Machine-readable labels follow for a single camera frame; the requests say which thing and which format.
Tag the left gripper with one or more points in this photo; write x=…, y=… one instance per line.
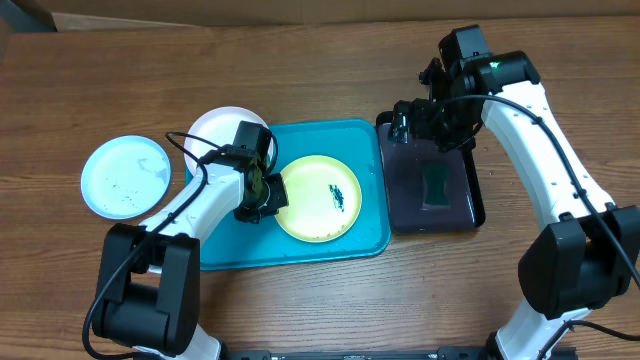
x=279, y=198

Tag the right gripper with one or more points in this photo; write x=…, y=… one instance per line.
x=419, y=112

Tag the green sponge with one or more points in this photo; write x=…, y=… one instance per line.
x=435, y=176

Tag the yellow round plate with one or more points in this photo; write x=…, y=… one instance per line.
x=324, y=199

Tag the white round plate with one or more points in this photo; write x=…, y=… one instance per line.
x=219, y=126

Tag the light blue round plate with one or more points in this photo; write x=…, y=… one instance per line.
x=125, y=177

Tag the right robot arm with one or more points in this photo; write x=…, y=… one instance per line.
x=587, y=247

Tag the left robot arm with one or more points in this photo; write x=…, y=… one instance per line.
x=148, y=290

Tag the black water tray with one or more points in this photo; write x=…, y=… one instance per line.
x=402, y=169

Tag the teal plastic tray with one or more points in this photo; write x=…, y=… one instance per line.
x=354, y=142

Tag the cardboard backdrop panel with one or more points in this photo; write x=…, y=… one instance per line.
x=290, y=12

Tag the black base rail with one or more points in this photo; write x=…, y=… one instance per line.
x=443, y=353

